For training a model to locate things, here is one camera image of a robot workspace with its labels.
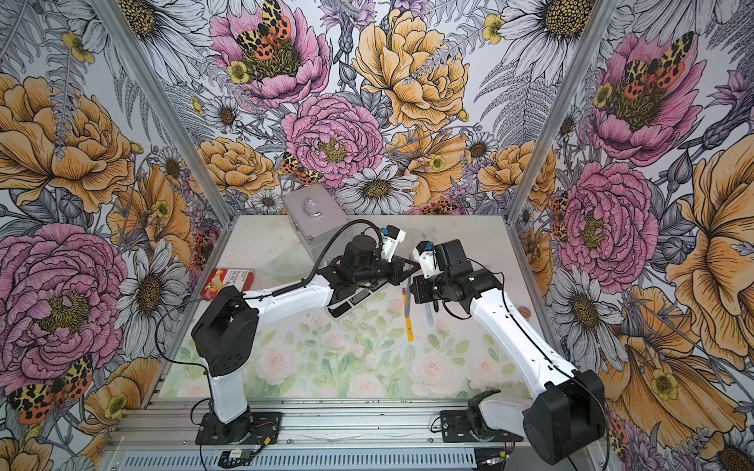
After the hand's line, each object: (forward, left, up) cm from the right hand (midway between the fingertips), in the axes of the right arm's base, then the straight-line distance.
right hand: (412, 295), depth 79 cm
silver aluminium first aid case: (+33, +30, -2) cm, 45 cm away
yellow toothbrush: (+2, 0, -18) cm, 18 cm away
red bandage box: (+17, +61, -12) cm, 65 cm away
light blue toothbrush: (+3, -6, -18) cm, 19 cm away
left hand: (+6, -2, +2) cm, 7 cm away
